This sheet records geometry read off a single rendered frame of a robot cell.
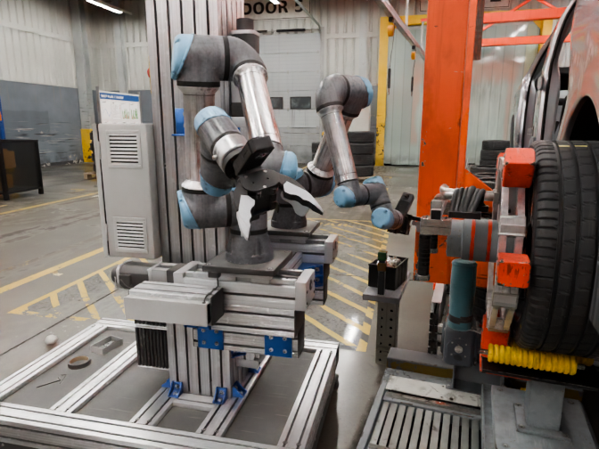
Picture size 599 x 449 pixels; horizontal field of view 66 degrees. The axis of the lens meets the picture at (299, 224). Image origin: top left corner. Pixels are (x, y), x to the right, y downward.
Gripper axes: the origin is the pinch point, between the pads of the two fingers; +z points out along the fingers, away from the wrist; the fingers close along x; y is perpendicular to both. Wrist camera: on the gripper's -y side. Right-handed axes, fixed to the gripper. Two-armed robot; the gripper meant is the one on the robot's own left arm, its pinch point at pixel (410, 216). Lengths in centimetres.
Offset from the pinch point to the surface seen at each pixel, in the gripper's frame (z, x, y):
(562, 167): -46, 51, -23
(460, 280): -15.6, 27.6, 18.1
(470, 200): -48, 30, -10
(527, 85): 206, 5, -111
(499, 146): 1019, -127, -179
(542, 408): -15, 62, 52
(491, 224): -29.6, 35.1, -3.8
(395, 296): 19.2, -4.1, 38.3
